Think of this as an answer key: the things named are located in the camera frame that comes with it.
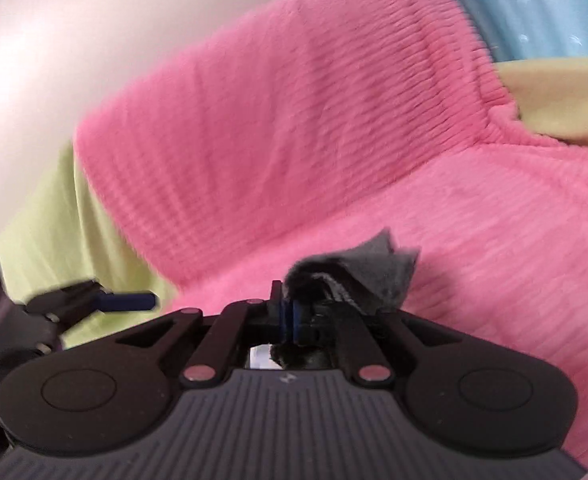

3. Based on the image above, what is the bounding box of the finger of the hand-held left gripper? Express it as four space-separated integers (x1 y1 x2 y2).
25 280 158 332

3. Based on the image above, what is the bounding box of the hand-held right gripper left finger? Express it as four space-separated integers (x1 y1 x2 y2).
115 280 295 391

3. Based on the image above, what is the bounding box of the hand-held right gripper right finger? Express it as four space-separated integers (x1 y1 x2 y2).
293 301 464 389

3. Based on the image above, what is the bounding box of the grey cleaning cloth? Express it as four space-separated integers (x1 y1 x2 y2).
269 227 421 368

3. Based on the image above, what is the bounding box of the yellow-green bed sheet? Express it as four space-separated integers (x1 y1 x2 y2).
0 142 180 350

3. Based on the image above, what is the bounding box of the pink ribbed blanket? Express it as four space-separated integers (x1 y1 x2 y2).
73 0 588 466

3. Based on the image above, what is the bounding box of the pale yellow fleece blanket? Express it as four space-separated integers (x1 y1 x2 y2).
494 57 588 158

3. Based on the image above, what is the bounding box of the blue star-print curtain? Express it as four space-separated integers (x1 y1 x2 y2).
419 0 588 63

